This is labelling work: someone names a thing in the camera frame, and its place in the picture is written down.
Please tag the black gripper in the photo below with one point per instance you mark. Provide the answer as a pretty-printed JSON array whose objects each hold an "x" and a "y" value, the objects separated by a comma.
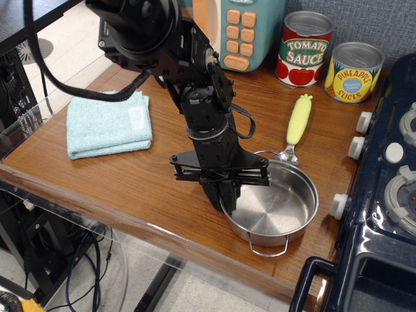
[{"x": 218, "y": 157}]

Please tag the stainless steel pot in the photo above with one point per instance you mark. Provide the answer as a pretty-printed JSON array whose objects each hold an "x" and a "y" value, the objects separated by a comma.
[{"x": 269, "y": 217}]

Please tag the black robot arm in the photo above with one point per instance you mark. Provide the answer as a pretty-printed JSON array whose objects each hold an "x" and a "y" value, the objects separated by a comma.
[{"x": 154, "y": 38}]

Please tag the yellow object at corner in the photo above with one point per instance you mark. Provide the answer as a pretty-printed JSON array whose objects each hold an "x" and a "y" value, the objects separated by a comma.
[{"x": 31, "y": 306}]

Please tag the light blue folded towel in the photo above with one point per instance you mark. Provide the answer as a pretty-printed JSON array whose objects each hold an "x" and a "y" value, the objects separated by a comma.
[{"x": 96, "y": 128}]

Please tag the toy microwave teal cream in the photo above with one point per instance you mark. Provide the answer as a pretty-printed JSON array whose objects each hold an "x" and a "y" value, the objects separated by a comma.
[{"x": 241, "y": 32}]

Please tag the dark blue toy stove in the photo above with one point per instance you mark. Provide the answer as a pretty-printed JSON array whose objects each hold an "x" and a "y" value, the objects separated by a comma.
[{"x": 374, "y": 267}]

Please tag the tomato sauce can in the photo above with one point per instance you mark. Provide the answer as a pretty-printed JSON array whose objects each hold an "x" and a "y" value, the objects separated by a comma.
[{"x": 304, "y": 42}]

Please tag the pineapple slices can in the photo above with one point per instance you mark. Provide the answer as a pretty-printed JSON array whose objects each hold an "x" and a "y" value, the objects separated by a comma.
[{"x": 353, "y": 71}]

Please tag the black side desk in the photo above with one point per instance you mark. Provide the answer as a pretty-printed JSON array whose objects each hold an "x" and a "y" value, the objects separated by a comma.
[{"x": 12, "y": 19}]

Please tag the spoon with yellow handle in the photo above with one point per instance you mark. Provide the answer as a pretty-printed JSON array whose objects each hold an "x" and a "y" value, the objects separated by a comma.
[{"x": 295, "y": 129}]

